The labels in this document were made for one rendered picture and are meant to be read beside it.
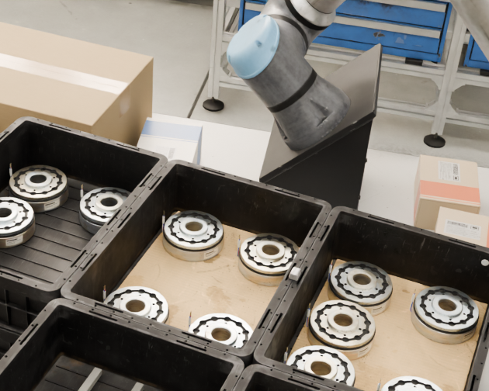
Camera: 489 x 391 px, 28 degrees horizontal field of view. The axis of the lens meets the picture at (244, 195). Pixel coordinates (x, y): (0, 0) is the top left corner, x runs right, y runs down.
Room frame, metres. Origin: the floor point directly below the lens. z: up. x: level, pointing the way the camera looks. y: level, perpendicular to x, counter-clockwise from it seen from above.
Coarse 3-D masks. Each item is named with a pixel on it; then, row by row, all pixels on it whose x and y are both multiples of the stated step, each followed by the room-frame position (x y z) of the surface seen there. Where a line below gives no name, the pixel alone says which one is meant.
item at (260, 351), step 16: (336, 208) 1.31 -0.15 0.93; (384, 224) 1.28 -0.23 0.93; (400, 224) 1.28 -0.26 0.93; (320, 240) 1.21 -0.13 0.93; (448, 240) 1.25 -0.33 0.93; (464, 240) 1.25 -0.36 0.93; (304, 272) 1.15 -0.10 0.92; (288, 304) 1.06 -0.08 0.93; (272, 320) 1.02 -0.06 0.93; (272, 336) 0.99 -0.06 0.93; (256, 352) 0.96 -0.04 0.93; (480, 352) 1.00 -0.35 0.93; (272, 368) 0.93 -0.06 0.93; (288, 368) 0.93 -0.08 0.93; (480, 368) 0.97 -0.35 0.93; (320, 384) 0.91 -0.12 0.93; (336, 384) 0.91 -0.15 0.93
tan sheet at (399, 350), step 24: (336, 264) 1.28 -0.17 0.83; (408, 288) 1.24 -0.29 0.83; (384, 312) 1.17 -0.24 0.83; (408, 312) 1.18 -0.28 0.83; (480, 312) 1.19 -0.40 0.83; (384, 336) 1.12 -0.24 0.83; (408, 336) 1.12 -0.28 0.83; (360, 360) 1.06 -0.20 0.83; (384, 360) 1.06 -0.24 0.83; (408, 360) 1.07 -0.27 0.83; (432, 360) 1.07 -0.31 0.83; (456, 360) 1.08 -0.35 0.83; (360, 384) 1.01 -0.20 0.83; (384, 384) 1.01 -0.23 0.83; (456, 384) 1.03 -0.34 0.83
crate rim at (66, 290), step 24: (168, 168) 1.38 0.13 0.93; (192, 168) 1.38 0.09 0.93; (144, 192) 1.30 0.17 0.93; (288, 192) 1.34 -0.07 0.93; (312, 240) 1.21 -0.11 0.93; (72, 288) 1.05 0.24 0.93; (288, 288) 1.10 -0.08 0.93; (120, 312) 1.01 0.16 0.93; (264, 312) 1.04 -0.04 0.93; (192, 336) 0.98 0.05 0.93
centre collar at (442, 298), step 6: (432, 300) 1.17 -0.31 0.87; (438, 300) 1.17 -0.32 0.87; (444, 300) 1.18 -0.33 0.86; (450, 300) 1.18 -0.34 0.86; (456, 300) 1.17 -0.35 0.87; (432, 306) 1.16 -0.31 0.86; (438, 306) 1.16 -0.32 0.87; (456, 306) 1.16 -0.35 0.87; (462, 306) 1.16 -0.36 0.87; (438, 312) 1.15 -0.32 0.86; (444, 312) 1.14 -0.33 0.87; (450, 312) 1.15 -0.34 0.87; (456, 312) 1.15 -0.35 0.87
